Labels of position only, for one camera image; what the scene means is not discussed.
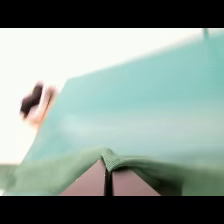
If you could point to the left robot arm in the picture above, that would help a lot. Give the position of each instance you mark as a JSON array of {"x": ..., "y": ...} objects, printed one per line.
[{"x": 32, "y": 100}]

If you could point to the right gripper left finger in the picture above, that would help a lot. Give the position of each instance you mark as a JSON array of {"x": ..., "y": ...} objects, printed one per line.
[{"x": 90, "y": 183}]

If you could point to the green T-shirt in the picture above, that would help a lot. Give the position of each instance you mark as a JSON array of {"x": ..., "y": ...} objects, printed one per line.
[{"x": 143, "y": 110}]

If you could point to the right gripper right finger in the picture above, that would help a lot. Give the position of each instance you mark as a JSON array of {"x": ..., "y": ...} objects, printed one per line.
[{"x": 130, "y": 185}]

